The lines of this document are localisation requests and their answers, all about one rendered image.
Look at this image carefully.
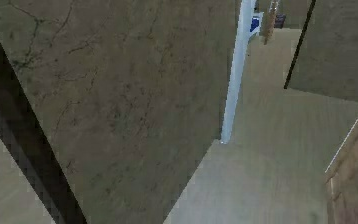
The blue and white box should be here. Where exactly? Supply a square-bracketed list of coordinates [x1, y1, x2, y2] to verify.
[248, 11, 265, 38]

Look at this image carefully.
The small dark box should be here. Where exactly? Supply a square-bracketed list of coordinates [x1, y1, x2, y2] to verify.
[274, 13, 287, 30]

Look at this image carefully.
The brown wooden cupboard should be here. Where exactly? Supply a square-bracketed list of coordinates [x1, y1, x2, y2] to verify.
[324, 97, 358, 224]

